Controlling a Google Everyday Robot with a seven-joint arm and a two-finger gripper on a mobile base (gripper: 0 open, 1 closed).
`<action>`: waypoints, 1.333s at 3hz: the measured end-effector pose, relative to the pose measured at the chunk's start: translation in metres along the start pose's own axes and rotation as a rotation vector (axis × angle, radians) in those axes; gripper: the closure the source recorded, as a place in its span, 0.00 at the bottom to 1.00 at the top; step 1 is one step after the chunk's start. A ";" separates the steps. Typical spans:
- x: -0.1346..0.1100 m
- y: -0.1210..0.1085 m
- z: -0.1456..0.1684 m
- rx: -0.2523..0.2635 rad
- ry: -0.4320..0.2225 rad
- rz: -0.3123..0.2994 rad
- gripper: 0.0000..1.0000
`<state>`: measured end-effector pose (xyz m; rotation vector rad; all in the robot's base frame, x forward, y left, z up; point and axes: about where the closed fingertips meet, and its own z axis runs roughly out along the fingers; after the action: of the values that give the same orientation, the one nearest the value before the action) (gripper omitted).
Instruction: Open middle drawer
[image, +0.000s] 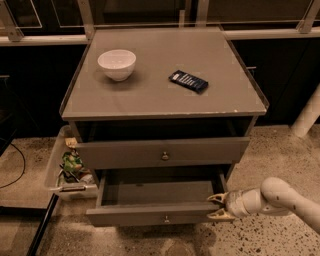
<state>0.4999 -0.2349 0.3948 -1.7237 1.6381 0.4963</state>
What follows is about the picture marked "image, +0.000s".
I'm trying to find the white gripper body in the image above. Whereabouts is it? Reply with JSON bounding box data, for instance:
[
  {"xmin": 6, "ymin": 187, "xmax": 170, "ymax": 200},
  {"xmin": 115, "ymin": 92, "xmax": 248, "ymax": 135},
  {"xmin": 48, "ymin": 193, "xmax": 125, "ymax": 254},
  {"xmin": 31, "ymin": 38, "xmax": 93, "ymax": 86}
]
[{"xmin": 225, "ymin": 189, "xmax": 261, "ymax": 218}]

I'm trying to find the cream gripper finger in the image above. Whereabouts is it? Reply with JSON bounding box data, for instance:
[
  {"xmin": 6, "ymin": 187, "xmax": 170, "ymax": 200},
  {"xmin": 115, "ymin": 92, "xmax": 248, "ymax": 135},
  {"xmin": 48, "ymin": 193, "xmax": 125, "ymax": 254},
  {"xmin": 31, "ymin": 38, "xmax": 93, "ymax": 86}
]
[
  {"xmin": 207, "ymin": 208, "xmax": 235, "ymax": 221},
  {"xmin": 207, "ymin": 193, "xmax": 228, "ymax": 204}
]

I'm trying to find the grey drawer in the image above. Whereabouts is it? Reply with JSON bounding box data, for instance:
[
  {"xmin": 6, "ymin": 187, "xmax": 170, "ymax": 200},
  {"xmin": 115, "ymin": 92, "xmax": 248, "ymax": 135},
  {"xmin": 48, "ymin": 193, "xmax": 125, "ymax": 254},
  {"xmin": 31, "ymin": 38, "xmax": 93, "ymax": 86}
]
[
  {"xmin": 87, "ymin": 166, "xmax": 227, "ymax": 226},
  {"xmin": 76, "ymin": 137, "xmax": 249, "ymax": 170}
]

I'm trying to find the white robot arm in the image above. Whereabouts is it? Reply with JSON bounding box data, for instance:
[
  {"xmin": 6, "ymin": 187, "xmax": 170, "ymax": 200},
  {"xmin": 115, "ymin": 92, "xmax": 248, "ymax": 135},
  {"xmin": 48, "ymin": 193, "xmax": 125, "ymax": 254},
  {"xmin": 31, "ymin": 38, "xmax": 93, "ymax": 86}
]
[{"xmin": 207, "ymin": 177, "xmax": 320, "ymax": 234}]

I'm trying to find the grey top drawer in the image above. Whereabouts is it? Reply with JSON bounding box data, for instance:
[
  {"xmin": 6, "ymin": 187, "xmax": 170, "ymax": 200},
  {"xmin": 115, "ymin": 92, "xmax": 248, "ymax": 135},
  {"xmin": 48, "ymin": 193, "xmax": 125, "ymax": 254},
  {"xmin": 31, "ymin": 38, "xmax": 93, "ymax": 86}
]
[{"xmin": 76, "ymin": 137, "xmax": 249, "ymax": 170}]

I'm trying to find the grey drawer cabinet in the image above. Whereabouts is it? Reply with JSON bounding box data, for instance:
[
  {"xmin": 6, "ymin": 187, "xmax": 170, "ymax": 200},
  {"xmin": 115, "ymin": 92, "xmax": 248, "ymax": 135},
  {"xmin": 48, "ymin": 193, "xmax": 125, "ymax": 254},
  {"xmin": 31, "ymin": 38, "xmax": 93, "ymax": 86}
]
[{"xmin": 59, "ymin": 27, "xmax": 270, "ymax": 218}]

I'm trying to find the dark blue snack packet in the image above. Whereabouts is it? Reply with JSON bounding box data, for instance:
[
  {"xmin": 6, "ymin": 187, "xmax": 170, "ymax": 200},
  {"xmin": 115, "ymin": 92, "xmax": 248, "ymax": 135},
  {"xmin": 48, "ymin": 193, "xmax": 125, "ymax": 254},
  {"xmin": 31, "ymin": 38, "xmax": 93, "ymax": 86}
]
[{"xmin": 169, "ymin": 70, "xmax": 209, "ymax": 94}]

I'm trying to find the green snack bag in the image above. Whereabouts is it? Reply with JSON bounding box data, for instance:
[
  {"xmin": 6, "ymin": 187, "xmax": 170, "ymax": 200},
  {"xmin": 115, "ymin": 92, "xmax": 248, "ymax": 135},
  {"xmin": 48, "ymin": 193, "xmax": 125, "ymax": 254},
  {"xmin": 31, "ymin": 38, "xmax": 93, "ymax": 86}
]
[{"xmin": 62, "ymin": 151, "xmax": 83, "ymax": 173}]

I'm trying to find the white ceramic bowl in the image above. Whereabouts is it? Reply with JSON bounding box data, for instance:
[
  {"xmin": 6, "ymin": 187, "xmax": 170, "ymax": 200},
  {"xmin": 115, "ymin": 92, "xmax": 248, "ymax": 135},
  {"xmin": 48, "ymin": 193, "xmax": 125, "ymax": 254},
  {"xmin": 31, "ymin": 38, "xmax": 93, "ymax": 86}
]
[{"xmin": 97, "ymin": 49, "xmax": 136, "ymax": 81}]

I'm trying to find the black metal bar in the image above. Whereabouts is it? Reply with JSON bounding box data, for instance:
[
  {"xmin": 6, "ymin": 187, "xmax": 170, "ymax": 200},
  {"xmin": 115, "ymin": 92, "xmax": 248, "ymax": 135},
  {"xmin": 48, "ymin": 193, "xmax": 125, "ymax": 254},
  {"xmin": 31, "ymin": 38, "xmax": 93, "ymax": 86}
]
[{"xmin": 26, "ymin": 194, "xmax": 59, "ymax": 256}]

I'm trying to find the white metal railing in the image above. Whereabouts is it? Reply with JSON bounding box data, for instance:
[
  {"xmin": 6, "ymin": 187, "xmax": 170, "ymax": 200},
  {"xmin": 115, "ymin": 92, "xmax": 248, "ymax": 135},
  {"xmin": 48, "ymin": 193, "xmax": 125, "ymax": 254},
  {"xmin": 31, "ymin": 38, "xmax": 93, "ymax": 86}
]
[{"xmin": 0, "ymin": 0, "xmax": 320, "ymax": 45}]

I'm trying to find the white pipe post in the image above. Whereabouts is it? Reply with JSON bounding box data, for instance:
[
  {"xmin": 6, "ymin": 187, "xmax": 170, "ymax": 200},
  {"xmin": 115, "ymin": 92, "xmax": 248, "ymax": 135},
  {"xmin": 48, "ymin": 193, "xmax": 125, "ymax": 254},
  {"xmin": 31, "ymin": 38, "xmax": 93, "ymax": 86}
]
[{"xmin": 291, "ymin": 84, "xmax": 320, "ymax": 137}]

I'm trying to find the black cable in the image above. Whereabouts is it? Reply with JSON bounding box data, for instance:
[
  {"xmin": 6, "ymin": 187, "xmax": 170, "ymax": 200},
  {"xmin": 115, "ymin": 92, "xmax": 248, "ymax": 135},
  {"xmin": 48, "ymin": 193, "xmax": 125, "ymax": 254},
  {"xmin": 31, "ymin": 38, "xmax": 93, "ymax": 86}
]
[{"xmin": 0, "ymin": 137, "xmax": 27, "ymax": 190}]

